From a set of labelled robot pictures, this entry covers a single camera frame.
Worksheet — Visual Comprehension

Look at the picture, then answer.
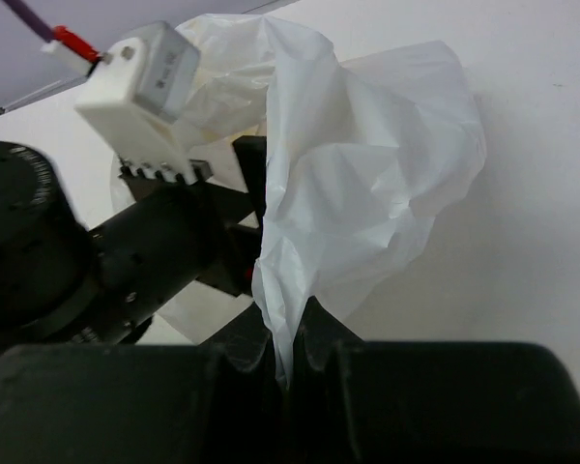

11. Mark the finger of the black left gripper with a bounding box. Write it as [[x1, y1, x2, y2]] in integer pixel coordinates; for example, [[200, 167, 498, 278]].
[[232, 135, 267, 227]]

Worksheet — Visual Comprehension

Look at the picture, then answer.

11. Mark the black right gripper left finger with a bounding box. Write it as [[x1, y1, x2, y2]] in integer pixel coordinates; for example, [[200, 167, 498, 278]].
[[0, 306, 280, 463]]

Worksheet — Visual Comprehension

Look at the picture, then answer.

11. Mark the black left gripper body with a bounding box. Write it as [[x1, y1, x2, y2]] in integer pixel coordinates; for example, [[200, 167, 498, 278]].
[[0, 141, 262, 346]]

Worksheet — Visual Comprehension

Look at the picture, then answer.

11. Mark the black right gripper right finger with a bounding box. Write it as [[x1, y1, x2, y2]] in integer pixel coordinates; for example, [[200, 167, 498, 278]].
[[290, 299, 580, 463]]

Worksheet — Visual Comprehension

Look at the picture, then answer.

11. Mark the white plastic bag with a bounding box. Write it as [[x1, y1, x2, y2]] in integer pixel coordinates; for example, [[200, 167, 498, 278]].
[[173, 14, 486, 383]]

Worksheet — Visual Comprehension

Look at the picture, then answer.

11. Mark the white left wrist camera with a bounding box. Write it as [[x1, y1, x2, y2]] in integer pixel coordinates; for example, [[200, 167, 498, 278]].
[[74, 21, 200, 185]]

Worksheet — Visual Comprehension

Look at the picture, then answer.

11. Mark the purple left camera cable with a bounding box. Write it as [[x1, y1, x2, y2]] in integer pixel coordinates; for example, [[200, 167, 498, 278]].
[[0, 0, 54, 43]]

